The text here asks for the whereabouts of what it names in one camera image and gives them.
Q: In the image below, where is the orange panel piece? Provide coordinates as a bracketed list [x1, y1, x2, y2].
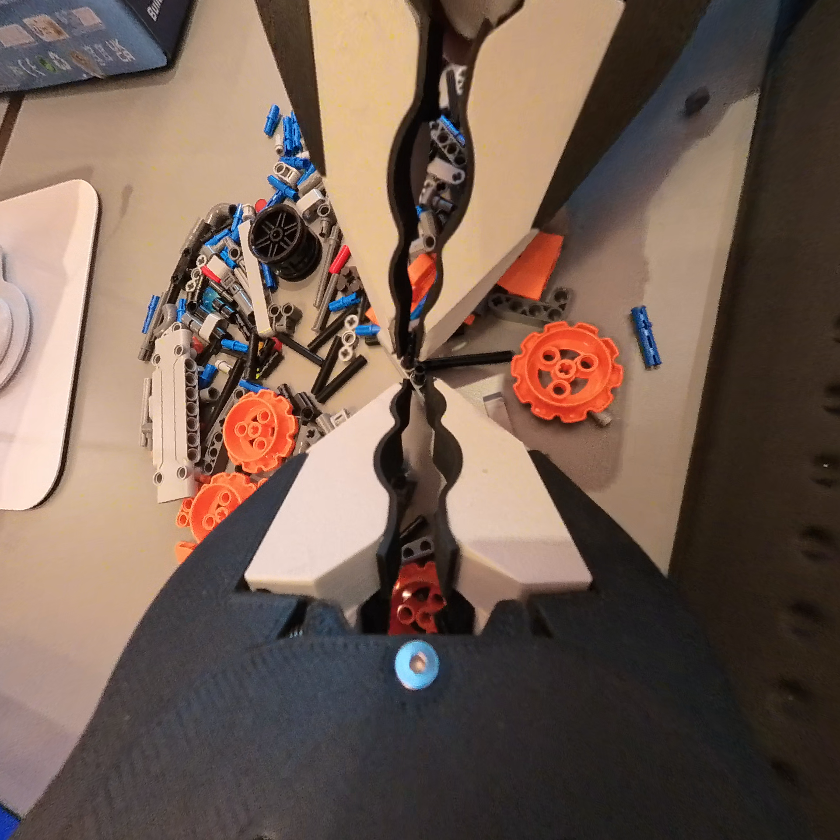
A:
[497, 230, 568, 303]

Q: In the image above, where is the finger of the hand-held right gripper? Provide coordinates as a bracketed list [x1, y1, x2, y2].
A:
[309, 0, 437, 355]
[411, 0, 627, 355]

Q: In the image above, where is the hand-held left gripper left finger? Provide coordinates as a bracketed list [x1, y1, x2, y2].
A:
[245, 385, 413, 631]

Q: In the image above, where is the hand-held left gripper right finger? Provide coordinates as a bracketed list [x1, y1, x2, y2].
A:
[423, 378, 592, 631]

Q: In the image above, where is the pile of plastic building pieces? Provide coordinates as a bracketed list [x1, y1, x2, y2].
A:
[138, 66, 657, 631]

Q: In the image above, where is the black spoked wheel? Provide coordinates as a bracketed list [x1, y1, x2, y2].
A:
[250, 204, 326, 283]

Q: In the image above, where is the blue cardboard kit box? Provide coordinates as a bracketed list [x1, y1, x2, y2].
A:
[0, 0, 198, 95]

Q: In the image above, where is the white panel piece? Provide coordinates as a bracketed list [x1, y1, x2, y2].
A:
[457, 374, 515, 434]

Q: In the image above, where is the white book stand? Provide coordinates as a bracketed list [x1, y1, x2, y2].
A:
[0, 180, 102, 510]

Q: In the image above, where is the long grey frame piece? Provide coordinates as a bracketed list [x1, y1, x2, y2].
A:
[141, 329, 207, 505]

